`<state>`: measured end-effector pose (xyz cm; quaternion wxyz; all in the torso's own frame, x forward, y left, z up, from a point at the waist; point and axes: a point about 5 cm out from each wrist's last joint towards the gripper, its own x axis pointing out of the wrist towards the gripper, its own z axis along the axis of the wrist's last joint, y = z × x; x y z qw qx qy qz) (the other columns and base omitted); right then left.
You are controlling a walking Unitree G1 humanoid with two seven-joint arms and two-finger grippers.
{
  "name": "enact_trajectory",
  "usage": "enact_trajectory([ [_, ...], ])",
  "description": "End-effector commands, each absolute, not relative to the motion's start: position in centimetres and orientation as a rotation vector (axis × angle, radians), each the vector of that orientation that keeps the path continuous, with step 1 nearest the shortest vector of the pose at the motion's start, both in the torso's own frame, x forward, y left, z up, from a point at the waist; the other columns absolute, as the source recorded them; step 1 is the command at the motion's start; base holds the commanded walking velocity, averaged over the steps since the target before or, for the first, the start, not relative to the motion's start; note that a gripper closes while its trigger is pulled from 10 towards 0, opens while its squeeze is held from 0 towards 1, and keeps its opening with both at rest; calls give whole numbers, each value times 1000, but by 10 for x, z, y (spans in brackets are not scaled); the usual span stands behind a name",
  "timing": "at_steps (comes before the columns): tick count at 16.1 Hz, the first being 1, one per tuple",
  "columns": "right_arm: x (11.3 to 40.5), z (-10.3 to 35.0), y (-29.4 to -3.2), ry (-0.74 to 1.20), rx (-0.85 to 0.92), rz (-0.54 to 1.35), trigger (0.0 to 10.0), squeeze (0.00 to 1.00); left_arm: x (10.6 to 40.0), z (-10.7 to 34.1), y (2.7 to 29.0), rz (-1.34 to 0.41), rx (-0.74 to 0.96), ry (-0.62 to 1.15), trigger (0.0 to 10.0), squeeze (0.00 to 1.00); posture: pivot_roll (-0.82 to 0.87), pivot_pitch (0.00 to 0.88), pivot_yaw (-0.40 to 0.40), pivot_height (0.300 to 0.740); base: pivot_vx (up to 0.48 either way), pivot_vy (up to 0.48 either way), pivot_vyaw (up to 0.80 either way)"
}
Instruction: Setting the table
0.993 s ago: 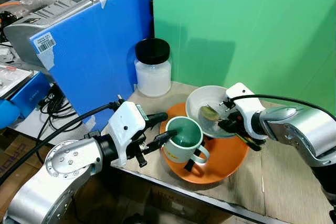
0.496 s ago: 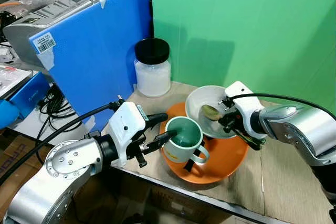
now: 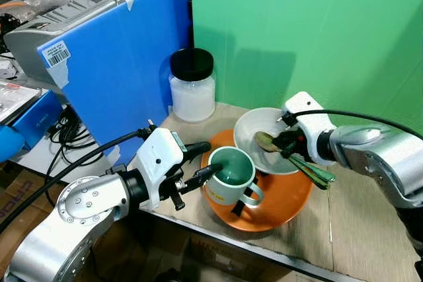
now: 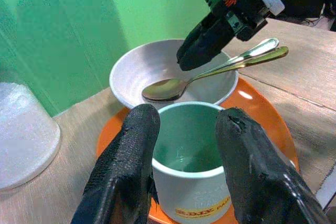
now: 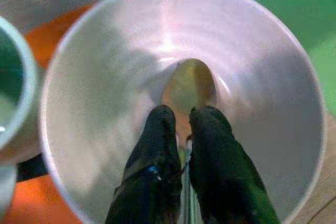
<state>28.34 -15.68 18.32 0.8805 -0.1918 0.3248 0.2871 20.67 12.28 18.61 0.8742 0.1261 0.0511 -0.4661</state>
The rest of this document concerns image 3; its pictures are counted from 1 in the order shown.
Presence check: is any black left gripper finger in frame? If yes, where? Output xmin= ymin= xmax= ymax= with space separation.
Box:
xmin=180 ymin=141 xmax=213 ymax=162
xmin=180 ymin=163 xmax=226 ymax=195

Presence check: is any gold spoon with green handle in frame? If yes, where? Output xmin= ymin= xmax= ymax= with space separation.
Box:
xmin=254 ymin=131 xmax=337 ymax=191

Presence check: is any white mug with green inside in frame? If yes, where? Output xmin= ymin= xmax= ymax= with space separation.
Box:
xmin=201 ymin=147 xmax=264 ymax=207

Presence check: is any white bowl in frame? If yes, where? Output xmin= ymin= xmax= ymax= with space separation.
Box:
xmin=233 ymin=107 xmax=303 ymax=176

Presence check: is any orange plate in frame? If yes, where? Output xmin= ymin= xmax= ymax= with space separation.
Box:
xmin=204 ymin=128 xmax=315 ymax=232

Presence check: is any white jar with black lid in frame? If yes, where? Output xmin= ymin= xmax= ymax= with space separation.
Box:
xmin=169 ymin=47 xmax=217 ymax=124

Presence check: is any green backdrop board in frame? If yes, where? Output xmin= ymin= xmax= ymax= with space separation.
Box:
xmin=189 ymin=0 xmax=423 ymax=139

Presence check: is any blue corrugated plastic board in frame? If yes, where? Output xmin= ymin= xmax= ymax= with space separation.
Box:
xmin=36 ymin=0 xmax=194 ymax=166

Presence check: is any blue box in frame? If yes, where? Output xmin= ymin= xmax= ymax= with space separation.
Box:
xmin=0 ymin=87 xmax=65 ymax=152

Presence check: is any printed brown cardboard box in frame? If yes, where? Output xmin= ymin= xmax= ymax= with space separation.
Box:
xmin=0 ymin=166 xmax=47 ymax=260

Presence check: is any white barcode label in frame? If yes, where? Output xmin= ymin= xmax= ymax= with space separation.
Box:
xmin=42 ymin=40 xmax=72 ymax=69

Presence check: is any grey printer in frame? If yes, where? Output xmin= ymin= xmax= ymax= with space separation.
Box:
xmin=3 ymin=0 xmax=137 ymax=88

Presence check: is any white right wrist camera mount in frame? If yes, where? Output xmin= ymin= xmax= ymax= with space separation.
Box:
xmin=282 ymin=91 xmax=338 ymax=166

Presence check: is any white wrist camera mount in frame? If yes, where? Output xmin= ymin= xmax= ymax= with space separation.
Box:
xmin=135 ymin=126 xmax=186 ymax=211
xmin=282 ymin=91 xmax=338 ymax=166

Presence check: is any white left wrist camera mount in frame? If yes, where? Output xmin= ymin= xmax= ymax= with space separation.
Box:
xmin=135 ymin=126 xmax=186 ymax=211

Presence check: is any black utensil handle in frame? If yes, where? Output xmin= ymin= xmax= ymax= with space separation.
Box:
xmin=231 ymin=186 xmax=256 ymax=217

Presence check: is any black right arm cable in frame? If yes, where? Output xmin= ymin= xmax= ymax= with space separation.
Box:
xmin=293 ymin=108 xmax=423 ymax=141

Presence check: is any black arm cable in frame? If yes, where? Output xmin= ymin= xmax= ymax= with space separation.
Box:
xmin=293 ymin=108 xmax=423 ymax=141
xmin=0 ymin=125 xmax=158 ymax=233

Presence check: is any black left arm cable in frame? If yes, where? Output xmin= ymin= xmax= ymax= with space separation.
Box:
xmin=0 ymin=125 xmax=158 ymax=233

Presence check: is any black loose cable bundle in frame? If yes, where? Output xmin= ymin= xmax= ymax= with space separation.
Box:
xmin=45 ymin=106 xmax=101 ymax=165

